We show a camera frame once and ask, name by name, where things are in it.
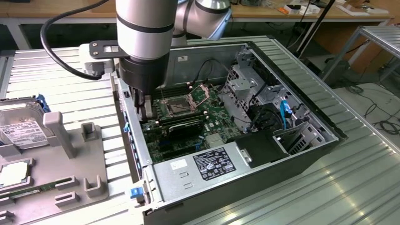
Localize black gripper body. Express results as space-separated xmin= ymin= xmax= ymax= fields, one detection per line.
xmin=118 ymin=52 xmax=170 ymax=96

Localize black graphics card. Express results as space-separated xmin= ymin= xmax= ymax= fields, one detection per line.
xmin=155 ymin=121 xmax=203 ymax=141

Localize CPU socket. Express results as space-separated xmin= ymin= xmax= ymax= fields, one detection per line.
xmin=163 ymin=98 xmax=193 ymax=118

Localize black RAM slot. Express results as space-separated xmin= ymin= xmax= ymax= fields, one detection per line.
xmin=155 ymin=111 xmax=206 ymax=123
xmin=157 ymin=87 xmax=191 ymax=95
xmin=155 ymin=83 xmax=190 ymax=91

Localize RAM stick in slot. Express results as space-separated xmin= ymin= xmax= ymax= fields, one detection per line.
xmin=158 ymin=115 xmax=209 ymax=129

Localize metal socket cover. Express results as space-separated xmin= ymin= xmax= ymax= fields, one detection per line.
xmin=186 ymin=83 xmax=211 ymax=108

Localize long black expansion slot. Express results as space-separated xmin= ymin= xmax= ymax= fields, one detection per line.
xmin=159 ymin=146 xmax=199 ymax=161

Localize green motherboard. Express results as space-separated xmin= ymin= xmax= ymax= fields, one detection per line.
xmin=138 ymin=85 xmax=241 ymax=162

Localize silver chipset heatsink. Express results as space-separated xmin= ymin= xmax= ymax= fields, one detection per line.
xmin=207 ymin=135 xmax=227 ymax=145

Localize silver drive cage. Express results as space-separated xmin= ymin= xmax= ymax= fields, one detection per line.
xmin=219 ymin=63 xmax=299 ymax=128

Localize silver power supply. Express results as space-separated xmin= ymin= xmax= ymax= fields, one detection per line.
xmin=150 ymin=140 xmax=253 ymax=203

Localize silver hard disk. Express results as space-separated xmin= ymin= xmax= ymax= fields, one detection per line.
xmin=0 ymin=97 xmax=51 ymax=150

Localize black plastic shroud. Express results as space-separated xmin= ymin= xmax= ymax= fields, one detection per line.
xmin=226 ymin=131 xmax=290 ymax=168

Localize grey parts rack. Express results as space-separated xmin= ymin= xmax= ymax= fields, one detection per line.
xmin=0 ymin=112 xmax=110 ymax=225

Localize CPU chip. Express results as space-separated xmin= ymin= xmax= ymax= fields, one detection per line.
xmin=0 ymin=161 xmax=30 ymax=186

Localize black open PC case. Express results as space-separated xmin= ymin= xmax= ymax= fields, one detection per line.
xmin=109 ymin=40 xmax=347 ymax=225

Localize green loose RAM stick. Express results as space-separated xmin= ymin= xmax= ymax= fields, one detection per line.
xmin=0 ymin=182 xmax=59 ymax=203

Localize silver disk bay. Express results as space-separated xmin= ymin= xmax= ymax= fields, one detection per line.
xmin=270 ymin=120 xmax=330 ymax=156

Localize orange white small box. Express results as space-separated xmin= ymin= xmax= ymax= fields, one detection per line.
xmin=278 ymin=6 xmax=299 ymax=16

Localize black slanted pole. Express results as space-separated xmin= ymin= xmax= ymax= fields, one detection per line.
xmin=294 ymin=0 xmax=337 ymax=56

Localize white flat box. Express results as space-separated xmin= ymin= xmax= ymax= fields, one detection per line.
xmin=298 ymin=6 xmax=321 ymax=15

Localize black equipment box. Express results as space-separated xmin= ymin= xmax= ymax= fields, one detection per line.
xmin=303 ymin=55 xmax=350 ymax=87

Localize white paper stack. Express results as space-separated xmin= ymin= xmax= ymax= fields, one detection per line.
xmin=335 ymin=3 xmax=370 ymax=16

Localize wooden desk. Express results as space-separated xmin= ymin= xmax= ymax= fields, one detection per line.
xmin=0 ymin=0 xmax=394 ymax=50

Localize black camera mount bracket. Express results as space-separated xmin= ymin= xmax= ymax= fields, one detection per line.
xmin=87 ymin=40 xmax=130 ymax=59

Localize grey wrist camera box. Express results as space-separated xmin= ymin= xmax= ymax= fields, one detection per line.
xmin=77 ymin=43 xmax=113 ymax=76

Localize black looped wire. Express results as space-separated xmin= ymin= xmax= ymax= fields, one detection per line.
xmin=191 ymin=58 xmax=229 ymax=86

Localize blue disk bracket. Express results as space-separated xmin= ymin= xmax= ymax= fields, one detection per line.
xmin=31 ymin=93 xmax=50 ymax=114

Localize black power wire bundle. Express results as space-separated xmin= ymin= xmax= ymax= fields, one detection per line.
xmin=247 ymin=104 xmax=281 ymax=132

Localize blue SATA wire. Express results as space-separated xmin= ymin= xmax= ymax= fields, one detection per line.
xmin=279 ymin=100 xmax=294 ymax=131

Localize black floor cables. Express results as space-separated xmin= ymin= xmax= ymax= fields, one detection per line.
xmin=339 ymin=79 xmax=400 ymax=136

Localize metal frame table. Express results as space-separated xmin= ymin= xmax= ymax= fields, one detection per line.
xmin=319 ymin=25 xmax=400 ymax=82

